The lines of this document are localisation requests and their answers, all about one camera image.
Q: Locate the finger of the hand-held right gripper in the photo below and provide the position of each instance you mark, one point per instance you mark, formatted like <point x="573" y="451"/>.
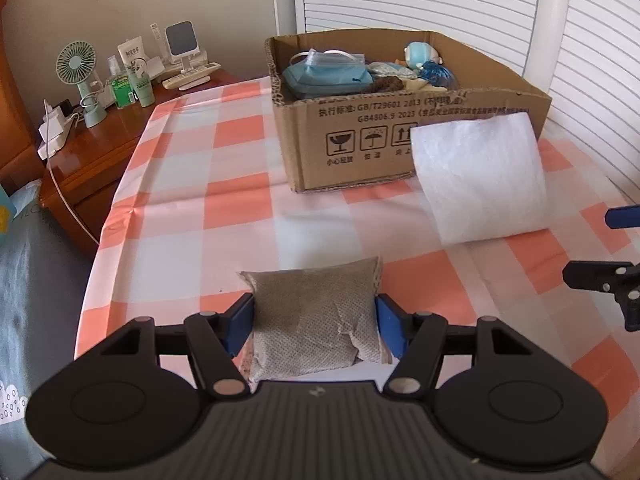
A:
<point x="600" y="275"/>
<point x="625" y="217"/>

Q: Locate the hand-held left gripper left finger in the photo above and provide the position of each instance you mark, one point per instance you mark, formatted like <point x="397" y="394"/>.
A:
<point x="240" y="322"/>

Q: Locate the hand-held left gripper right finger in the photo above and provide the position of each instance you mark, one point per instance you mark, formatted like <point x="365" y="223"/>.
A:
<point x="390" y="327"/>

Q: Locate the grey fabric pouch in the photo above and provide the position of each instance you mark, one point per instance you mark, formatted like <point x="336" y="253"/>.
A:
<point x="310" y="310"/>

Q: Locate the brown cardboard box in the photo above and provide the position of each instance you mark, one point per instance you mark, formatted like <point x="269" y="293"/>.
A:
<point x="320" y="160"/>

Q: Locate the blue tasselled sachet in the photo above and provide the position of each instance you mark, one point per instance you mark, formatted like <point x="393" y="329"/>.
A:
<point x="435" y="74"/>

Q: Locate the brown knitted scrunchie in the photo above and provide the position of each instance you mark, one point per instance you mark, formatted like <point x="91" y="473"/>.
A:
<point x="389" y="84"/>

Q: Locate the blue round plush toy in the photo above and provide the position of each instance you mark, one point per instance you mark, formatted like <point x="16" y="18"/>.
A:
<point x="421" y="54"/>

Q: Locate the pink checked tablecloth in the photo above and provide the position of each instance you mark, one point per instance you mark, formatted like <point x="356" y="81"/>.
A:
<point x="200" y="200"/>

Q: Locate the white paper towel sheet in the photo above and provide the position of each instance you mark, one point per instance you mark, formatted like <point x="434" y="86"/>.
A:
<point x="475" y="180"/>

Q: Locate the blue cloud print bedsheet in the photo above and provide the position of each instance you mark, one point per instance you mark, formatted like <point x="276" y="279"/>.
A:
<point x="35" y="310"/>

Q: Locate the wooden nightstand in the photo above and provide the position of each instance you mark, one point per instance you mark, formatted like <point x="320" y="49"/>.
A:
<point x="100" y="155"/>

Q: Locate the white remote control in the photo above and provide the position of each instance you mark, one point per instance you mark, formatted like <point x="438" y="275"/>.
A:
<point x="192" y="76"/>

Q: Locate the blue face mask pack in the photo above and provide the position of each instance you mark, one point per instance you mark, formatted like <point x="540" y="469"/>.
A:
<point x="325" y="77"/>

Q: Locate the green label clear bottle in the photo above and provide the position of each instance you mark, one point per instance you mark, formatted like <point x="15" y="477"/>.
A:
<point x="120" y="91"/>

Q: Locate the white power charger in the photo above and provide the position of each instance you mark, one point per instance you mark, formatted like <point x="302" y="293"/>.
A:
<point x="54" y="132"/>

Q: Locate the white phone stand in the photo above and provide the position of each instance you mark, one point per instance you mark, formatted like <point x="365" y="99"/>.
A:
<point x="181" y="37"/>

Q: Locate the white tube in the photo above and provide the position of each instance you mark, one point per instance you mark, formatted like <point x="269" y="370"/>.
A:
<point x="131" y="52"/>

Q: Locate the white slim stick device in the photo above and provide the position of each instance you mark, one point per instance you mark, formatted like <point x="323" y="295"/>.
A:
<point x="155" y="40"/>

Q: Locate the wooden headboard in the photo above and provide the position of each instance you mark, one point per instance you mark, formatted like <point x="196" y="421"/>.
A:
<point x="15" y="125"/>

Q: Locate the green desk fan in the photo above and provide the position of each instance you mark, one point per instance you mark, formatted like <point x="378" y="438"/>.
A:
<point x="75" y="62"/>

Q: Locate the white rounded post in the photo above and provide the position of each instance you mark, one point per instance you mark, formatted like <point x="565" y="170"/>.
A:
<point x="547" y="20"/>

